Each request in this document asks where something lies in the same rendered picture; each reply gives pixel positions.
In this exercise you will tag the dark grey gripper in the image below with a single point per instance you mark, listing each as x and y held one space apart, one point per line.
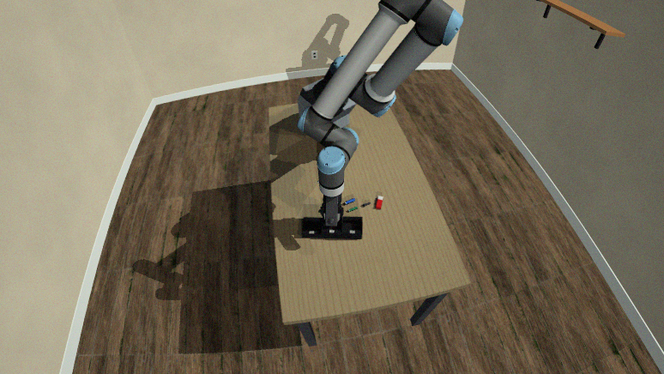
340 209

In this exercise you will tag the black rack of bins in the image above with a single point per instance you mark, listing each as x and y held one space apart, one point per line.
312 225

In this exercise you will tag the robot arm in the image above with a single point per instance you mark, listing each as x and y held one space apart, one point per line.
436 23

